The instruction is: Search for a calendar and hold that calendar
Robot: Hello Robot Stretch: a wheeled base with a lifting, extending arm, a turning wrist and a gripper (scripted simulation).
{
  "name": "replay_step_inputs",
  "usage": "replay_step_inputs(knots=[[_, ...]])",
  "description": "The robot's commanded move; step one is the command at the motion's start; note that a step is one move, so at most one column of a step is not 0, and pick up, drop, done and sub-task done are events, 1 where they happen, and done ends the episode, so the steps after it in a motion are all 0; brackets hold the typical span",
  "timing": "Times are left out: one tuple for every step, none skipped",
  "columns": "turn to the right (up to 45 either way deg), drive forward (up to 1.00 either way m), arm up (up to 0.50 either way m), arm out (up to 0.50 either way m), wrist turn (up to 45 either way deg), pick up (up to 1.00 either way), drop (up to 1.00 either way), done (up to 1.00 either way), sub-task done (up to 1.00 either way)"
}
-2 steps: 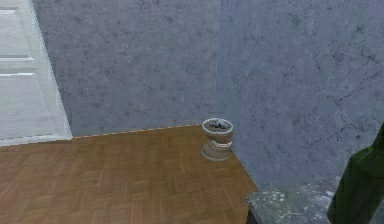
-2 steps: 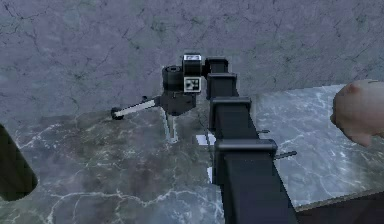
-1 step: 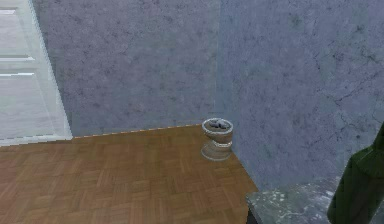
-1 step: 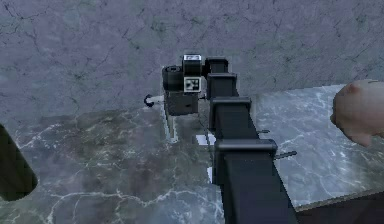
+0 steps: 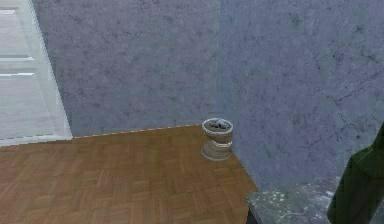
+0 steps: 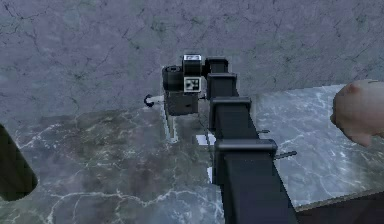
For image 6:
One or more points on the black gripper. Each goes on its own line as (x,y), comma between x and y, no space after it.
(176,100)

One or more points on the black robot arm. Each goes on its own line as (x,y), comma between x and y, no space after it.
(246,173)

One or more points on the dark green rounded object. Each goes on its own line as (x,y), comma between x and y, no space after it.
(15,170)

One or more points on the pink rounded piggy bank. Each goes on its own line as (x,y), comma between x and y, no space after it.
(361,110)

